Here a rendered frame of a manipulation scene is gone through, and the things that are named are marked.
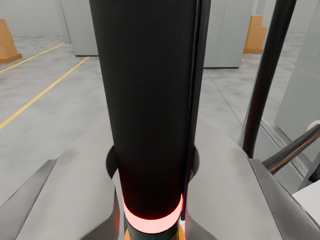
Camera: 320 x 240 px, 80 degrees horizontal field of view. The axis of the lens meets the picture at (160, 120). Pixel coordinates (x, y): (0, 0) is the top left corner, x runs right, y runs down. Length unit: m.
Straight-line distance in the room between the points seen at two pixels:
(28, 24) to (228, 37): 11.46
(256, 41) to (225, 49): 2.62
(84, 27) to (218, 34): 4.37
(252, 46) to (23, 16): 12.06
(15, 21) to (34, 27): 0.97
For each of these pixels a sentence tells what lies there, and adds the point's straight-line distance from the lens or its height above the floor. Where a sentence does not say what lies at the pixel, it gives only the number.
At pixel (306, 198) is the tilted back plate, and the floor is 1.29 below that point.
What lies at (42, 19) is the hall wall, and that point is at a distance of 13.90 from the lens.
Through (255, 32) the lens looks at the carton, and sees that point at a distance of 8.29.
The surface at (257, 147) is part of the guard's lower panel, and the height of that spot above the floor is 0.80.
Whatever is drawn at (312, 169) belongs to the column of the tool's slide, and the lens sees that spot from 0.90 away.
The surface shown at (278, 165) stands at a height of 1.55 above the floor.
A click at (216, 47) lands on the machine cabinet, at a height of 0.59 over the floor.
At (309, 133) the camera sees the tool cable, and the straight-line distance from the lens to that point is 0.34.
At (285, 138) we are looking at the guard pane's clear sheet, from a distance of 1.32.
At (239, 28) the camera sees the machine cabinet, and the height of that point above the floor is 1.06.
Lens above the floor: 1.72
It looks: 32 degrees down
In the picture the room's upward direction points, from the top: 1 degrees counter-clockwise
